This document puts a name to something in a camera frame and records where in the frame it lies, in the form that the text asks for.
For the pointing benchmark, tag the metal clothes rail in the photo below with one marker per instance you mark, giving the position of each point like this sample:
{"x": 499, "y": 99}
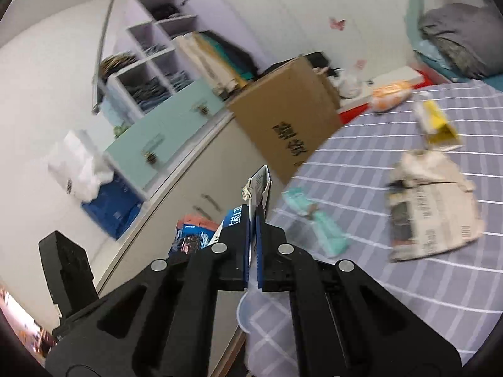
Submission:
{"x": 106, "y": 27}

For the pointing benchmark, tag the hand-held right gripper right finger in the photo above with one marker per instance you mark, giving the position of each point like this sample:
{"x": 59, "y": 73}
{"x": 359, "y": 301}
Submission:
{"x": 259, "y": 251}

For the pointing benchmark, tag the large blue snack wrapper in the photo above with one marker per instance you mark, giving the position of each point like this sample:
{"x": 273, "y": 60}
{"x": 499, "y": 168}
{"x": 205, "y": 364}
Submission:
{"x": 232, "y": 224}

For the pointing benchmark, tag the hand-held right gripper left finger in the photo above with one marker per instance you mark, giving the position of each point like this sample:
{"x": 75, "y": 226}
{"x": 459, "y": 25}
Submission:
{"x": 246, "y": 243}

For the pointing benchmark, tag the large white plastic bag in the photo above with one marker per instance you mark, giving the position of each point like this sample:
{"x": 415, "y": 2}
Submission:
{"x": 78, "y": 165}

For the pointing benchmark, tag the dark blue snack packet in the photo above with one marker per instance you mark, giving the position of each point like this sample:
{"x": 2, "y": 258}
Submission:
{"x": 190, "y": 241}

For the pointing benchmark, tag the pale blue stool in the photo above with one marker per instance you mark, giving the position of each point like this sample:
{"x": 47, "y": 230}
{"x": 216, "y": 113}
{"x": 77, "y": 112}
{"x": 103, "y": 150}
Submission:
{"x": 245, "y": 314}

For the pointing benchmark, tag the teal bed frame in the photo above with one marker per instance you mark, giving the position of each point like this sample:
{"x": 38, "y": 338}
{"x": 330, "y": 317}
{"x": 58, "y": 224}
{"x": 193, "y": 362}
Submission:
{"x": 414, "y": 4}

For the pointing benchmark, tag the grey blanket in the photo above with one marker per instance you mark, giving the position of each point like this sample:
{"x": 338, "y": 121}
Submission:
{"x": 463, "y": 39}

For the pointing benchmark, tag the beige cabinet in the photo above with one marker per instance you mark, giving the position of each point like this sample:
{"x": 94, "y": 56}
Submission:
{"x": 184, "y": 192}

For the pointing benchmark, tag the crumpled newspaper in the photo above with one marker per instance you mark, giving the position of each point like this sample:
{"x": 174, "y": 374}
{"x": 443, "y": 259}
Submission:
{"x": 432, "y": 212}

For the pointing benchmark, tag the stack of folded clothes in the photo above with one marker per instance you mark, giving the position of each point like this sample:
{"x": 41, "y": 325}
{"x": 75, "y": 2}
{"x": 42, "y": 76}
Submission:
{"x": 177, "y": 78}
{"x": 151, "y": 88}

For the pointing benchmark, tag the teal snack wrapper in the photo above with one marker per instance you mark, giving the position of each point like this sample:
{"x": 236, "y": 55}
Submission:
{"x": 322, "y": 224}

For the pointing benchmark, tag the teal drawer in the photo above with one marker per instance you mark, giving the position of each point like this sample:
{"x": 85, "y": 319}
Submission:
{"x": 192, "y": 102}
{"x": 133, "y": 165}

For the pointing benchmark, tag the brown cardboard box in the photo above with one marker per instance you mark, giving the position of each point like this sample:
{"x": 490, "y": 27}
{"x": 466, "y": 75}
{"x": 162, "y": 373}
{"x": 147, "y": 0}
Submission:
{"x": 283, "y": 114}

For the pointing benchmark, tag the blue storage box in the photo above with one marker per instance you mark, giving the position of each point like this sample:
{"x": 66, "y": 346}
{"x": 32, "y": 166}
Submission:
{"x": 110, "y": 208}

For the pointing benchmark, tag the black hanging garment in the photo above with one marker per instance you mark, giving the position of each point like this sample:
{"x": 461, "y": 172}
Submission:
{"x": 245, "y": 57}

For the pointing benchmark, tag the green hanging garment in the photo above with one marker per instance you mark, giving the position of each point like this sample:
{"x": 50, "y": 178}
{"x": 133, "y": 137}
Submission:
{"x": 232, "y": 59}

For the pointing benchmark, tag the lilac shelf unit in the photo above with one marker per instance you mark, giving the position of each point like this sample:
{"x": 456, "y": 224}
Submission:
{"x": 145, "y": 31}

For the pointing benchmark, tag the orange wrapper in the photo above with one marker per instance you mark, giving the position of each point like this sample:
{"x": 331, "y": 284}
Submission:
{"x": 196, "y": 220}

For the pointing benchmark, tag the yellow paper box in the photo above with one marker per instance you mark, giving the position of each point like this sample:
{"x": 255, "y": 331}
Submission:
{"x": 436, "y": 123}

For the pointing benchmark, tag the small white plastic bag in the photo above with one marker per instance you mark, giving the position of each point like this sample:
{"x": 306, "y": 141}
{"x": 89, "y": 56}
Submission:
{"x": 349, "y": 86}

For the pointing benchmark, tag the white blue carton box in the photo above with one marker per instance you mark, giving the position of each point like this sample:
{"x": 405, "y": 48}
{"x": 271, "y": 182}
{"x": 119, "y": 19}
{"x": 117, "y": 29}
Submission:
{"x": 260, "y": 188}

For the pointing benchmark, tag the beige hanging garment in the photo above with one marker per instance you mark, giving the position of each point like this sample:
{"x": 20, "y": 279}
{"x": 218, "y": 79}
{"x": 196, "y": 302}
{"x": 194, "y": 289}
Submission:
{"x": 204, "y": 63}

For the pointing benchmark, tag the orange snack bag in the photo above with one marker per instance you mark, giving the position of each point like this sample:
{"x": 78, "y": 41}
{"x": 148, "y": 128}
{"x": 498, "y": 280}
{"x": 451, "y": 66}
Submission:
{"x": 389, "y": 96}

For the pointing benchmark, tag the black bag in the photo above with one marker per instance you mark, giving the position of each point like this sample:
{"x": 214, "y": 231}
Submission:
{"x": 316, "y": 61}

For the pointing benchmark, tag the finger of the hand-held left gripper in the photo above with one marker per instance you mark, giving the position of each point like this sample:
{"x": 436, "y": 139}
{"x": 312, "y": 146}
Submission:
{"x": 68, "y": 271}

